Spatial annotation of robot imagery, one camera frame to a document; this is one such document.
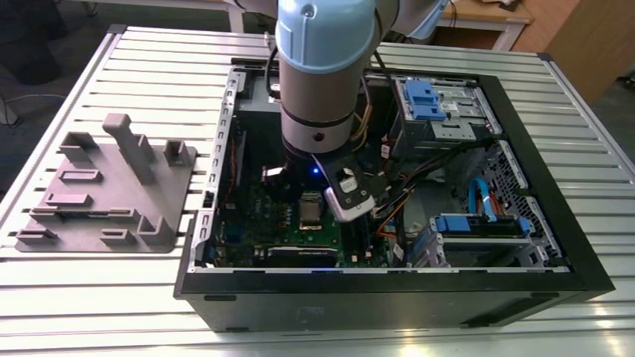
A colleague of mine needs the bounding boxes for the CPU socket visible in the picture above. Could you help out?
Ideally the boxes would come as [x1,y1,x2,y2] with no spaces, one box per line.
[296,206,327,232]

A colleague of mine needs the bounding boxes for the grey power supply box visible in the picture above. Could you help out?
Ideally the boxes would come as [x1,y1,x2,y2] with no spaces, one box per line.
[233,76,299,176]

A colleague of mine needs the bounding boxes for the green motherboard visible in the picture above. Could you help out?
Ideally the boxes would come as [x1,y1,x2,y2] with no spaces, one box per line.
[217,169,393,268]

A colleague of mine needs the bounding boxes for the black RAM slot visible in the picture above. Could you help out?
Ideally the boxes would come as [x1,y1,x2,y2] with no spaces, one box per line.
[347,221,361,263]
[359,219,373,260]

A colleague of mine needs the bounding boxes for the black graphics card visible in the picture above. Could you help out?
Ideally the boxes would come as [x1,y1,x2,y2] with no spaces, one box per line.
[255,245,339,268]

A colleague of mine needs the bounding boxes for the blue plastic drive carrier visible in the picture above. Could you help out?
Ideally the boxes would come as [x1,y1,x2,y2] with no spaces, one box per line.
[404,80,447,122]

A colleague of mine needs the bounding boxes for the silver drive cage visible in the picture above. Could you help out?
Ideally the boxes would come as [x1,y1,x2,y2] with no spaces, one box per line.
[389,77,501,161]

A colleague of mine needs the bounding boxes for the black disk in blue carrier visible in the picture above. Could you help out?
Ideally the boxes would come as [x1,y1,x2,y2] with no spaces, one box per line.
[433,213,531,239]

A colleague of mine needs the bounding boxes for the black PC case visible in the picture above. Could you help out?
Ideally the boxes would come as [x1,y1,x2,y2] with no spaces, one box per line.
[172,56,616,333]

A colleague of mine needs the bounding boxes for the grey plastic parts rack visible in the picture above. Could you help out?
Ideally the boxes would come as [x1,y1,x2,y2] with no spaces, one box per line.
[13,113,199,254]

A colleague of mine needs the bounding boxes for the silver disk bay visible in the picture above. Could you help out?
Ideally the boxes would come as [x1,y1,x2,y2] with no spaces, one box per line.
[411,213,567,269]

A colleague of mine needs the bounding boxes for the wooden desk white legs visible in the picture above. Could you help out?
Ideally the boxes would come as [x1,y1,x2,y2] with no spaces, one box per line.
[443,0,536,51]

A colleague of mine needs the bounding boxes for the black office chair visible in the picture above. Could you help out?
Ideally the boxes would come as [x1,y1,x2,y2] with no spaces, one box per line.
[0,0,65,86]

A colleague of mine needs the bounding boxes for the wooden cabinet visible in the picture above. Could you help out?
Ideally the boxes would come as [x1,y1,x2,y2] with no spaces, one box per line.
[513,0,635,107]

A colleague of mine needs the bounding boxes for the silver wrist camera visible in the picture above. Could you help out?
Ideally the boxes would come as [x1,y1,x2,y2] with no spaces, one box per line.
[324,167,377,223]

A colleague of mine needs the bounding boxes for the thin red wire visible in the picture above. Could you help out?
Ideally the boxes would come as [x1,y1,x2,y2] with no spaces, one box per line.
[221,124,247,205]

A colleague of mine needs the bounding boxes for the yellow wire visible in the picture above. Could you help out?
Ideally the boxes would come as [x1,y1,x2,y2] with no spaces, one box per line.
[352,103,373,144]

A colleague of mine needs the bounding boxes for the orange wire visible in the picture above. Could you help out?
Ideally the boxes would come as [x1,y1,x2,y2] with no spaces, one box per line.
[375,200,412,239]

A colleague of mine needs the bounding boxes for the black wire bundle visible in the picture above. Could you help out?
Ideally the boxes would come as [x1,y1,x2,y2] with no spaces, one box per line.
[369,137,500,220]

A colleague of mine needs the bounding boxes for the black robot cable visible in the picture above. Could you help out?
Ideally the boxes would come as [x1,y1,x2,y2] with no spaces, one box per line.
[371,50,397,89]
[263,31,283,101]

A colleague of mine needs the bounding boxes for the blue flat wire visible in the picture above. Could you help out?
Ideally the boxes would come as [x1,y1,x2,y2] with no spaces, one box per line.
[467,177,503,223]

